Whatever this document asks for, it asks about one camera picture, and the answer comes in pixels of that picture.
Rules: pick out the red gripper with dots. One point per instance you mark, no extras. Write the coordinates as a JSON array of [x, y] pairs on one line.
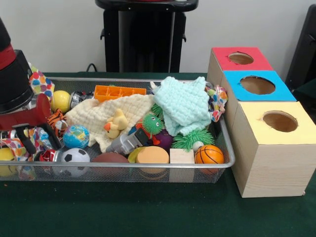
[[24, 117]]

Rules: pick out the mint green knitted cloth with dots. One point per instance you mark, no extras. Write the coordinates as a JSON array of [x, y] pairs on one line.
[[182, 106]]

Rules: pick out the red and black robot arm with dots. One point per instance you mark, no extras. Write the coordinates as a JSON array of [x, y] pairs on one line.
[[12, 81]]

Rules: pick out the wooden box with three holes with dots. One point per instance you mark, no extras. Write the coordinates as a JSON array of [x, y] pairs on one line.
[[271, 168]]

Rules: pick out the blue globe ball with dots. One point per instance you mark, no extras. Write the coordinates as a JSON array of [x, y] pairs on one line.
[[76, 136]]

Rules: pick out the black and white soccer ball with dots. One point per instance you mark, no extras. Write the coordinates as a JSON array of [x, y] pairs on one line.
[[75, 155]]

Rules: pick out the plain yellow ball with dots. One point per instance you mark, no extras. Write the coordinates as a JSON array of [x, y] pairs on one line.
[[60, 101]]

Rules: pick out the yellow plush toy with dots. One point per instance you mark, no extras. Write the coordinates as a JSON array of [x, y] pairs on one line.
[[116, 123]]

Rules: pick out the orange plastic building block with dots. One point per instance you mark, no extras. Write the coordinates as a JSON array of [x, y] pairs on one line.
[[118, 92]]

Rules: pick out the cream knitted cloth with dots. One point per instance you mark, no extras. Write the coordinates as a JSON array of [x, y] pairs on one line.
[[128, 106]]

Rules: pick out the orange foam disc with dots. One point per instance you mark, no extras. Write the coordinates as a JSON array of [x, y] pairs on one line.
[[153, 155]]

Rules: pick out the dark green tablecloth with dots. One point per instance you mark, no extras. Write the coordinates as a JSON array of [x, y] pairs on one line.
[[148, 209]]

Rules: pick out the plain wooden cube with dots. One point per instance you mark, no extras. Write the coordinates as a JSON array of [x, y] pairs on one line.
[[182, 156]]

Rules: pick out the orange toy basketball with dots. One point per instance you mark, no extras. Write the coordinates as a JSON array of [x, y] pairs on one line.
[[209, 154]]

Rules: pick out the neighbouring green table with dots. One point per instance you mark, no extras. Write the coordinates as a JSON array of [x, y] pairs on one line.
[[308, 91]]

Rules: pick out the black flat panel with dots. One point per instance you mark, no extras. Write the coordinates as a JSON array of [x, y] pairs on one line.
[[303, 49]]

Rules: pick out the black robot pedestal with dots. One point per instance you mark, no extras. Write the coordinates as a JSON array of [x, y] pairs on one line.
[[145, 37]]

